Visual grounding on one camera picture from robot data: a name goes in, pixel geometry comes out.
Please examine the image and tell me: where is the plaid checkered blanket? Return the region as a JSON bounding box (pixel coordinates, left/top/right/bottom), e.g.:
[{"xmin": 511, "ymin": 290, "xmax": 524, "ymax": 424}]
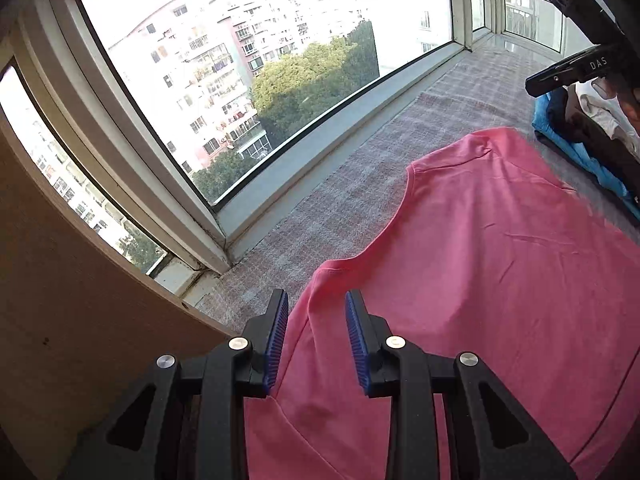
[{"xmin": 184, "ymin": 37, "xmax": 639, "ymax": 330}]

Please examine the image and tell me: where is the white folded garment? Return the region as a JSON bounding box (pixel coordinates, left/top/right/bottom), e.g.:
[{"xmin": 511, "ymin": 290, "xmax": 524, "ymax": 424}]
[{"xmin": 575, "ymin": 81, "xmax": 639, "ymax": 158}]

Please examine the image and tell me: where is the large upright wooden board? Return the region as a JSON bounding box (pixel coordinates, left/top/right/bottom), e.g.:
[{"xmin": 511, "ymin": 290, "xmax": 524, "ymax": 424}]
[{"xmin": 1, "ymin": 126, "xmax": 227, "ymax": 479}]

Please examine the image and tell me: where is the blue folded garment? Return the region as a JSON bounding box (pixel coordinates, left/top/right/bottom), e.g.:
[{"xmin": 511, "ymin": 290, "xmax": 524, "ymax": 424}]
[{"xmin": 530, "ymin": 90, "xmax": 640, "ymax": 221}]

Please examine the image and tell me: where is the pink shirt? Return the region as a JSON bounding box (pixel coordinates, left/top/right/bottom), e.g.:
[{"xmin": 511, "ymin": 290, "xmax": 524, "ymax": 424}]
[{"xmin": 245, "ymin": 128, "xmax": 639, "ymax": 479}]

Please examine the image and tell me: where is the brown folded garment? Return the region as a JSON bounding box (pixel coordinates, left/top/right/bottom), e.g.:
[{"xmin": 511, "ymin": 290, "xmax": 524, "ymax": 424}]
[{"xmin": 565, "ymin": 86, "xmax": 639, "ymax": 194}]

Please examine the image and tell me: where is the black folded garment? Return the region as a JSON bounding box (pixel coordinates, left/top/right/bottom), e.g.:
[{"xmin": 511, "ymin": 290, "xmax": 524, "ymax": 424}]
[{"xmin": 534, "ymin": 104, "xmax": 640, "ymax": 212}]

